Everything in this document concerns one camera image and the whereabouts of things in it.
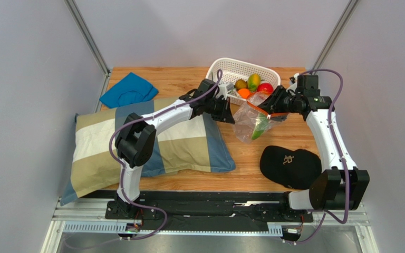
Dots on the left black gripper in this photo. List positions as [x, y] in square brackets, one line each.
[224, 114]

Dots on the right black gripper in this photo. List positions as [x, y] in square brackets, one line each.
[278, 104]

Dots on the fake red apple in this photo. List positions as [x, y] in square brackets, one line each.
[265, 88]

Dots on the fake watermelon slice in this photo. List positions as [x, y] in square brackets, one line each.
[261, 125]

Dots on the clear orange zip bag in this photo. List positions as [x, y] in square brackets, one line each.
[246, 115]

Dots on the fake orange fruit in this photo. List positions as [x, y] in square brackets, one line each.
[244, 93]

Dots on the fake yellow green fruit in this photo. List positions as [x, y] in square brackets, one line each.
[253, 82]

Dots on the fake brown potato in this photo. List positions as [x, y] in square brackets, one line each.
[240, 84]

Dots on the checked blue beige pillow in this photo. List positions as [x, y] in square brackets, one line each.
[196, 144]

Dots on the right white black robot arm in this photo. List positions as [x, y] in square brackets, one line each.
[341, 185]

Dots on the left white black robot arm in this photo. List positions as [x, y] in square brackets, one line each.
[132, 144]

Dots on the white perforated plastic basket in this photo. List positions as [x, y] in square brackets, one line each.
[234, 70]

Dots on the black baseball cap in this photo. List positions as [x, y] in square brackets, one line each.
[294, 169]

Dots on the blue folded cloth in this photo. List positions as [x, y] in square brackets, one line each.
[130, 90]

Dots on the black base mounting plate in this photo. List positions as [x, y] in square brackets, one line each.
[198, 210]

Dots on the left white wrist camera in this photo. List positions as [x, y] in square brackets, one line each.
[227, 90]

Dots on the right aluminium frame post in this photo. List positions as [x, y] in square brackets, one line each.
[336, 32]

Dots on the aluminium frame post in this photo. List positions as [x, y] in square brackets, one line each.
[336, 32]
[84, 29]

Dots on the left aluminium frame post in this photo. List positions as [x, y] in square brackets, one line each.
[84, 29]

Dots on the aluminium slotted rail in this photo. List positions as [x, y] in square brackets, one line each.
[125, 229]

